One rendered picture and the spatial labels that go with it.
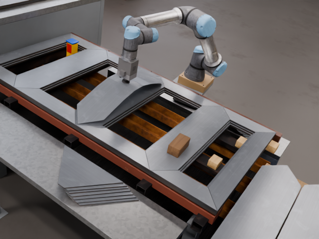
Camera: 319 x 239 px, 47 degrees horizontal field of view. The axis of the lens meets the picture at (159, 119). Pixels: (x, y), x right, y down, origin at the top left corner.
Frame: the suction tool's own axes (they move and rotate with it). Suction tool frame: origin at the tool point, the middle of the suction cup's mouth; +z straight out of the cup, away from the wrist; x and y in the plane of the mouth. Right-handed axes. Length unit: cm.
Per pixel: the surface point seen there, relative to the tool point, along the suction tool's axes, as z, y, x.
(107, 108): 3.7, 5.7, -21.0
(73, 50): 11, -59, 20
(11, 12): -12, -86, -6
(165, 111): 22.8, 14.2, 25.4
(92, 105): 4.6, -1.9, -23.4
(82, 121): 8.1, 1.2, -33.3
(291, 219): 8, 104, -19
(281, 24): 96, -46, 502
